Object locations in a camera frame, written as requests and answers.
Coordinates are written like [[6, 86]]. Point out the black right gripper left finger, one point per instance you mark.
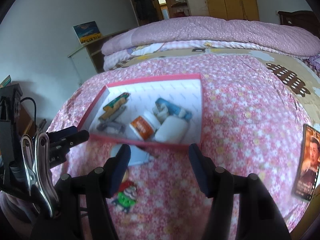
[[100, 184]]

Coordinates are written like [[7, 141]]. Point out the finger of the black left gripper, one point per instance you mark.
[[68, 142], [59, 135]]

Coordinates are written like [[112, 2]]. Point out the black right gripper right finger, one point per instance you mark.
[[259, 216]]

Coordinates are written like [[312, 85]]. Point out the green rectangular tin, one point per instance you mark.
[[114, 105]]

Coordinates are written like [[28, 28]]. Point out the white jar orange label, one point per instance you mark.
[[144, 126]]

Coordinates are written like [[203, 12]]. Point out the white wall charger plug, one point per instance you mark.
[[161, 112]]

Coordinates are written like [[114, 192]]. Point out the blue inhaler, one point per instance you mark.
[[174, 109]]

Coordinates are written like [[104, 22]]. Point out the metal spring clamp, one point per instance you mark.
[[35, 155]]

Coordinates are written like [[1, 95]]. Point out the red green cartoon figurine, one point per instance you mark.
[[126, 197]]

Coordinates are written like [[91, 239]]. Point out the grey metal clip tool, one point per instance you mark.
[[120, 128]]

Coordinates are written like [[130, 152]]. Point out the light blue oval case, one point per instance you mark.
[[138, 156]]

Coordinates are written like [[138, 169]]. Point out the portrait book cover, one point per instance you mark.
[[308, 169]]

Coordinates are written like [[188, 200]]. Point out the white bedside shelf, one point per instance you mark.
[[88, 59]]

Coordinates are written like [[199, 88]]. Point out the white earbuds case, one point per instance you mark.
[[172, 130]]

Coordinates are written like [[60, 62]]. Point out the red shallow cardboard box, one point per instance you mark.
[[184, 90]]

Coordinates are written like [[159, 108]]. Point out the blue yellow picture card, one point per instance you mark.
[[87, 32]]

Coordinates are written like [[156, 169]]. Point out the white purple pillow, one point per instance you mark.
[[314, 63]]

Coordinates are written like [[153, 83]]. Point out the pink folded quilt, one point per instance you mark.
[[287, 39]]

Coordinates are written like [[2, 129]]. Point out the dark wooden headboard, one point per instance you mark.
[[303, 19]]

